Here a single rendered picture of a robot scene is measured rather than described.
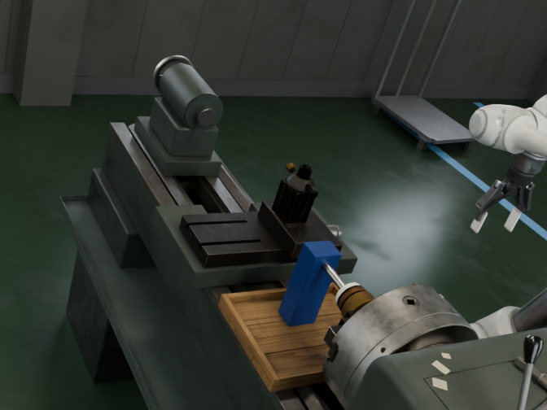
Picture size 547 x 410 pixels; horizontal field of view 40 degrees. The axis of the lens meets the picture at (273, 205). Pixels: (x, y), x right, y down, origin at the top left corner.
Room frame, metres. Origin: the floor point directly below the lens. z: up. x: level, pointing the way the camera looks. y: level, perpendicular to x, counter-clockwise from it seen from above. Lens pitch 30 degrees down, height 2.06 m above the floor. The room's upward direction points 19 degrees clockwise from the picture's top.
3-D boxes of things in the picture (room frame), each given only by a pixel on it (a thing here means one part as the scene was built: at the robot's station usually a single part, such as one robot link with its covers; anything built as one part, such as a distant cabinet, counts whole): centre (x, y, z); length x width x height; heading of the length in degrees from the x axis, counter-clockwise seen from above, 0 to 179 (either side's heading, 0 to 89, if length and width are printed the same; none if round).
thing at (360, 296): (1.40, -0.27, 1.08); 0.09 x 0.09 x 0.09; 37
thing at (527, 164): (1.96, -0.62, 1.34); 0.09 x 0.09 x 0.06
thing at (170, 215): (1.82, 0.02, 0.90); 0.53 x 0.30 x 0.06; 127
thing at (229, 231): (1.77, 0.00, 0.95); 0.43 x 0.18 x 0.04; 127
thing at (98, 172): (2.25, 0.36, 0.34); 0.44 x 0.40 x 0.68; 127
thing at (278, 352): (1.51, -0.18, 0.89); 0.36 x 0.30 x 0.04; 127
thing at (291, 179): (1.81, -0.05, 1.14); 0.08 x 0.08 x 0.03
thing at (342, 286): (1.48, -0.20, 1.08); 0.13 x 0.07 x 0.07; 37
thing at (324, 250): (1.55, -0.15, 1.00); 0.08 x 0.06 x 0.23; 127
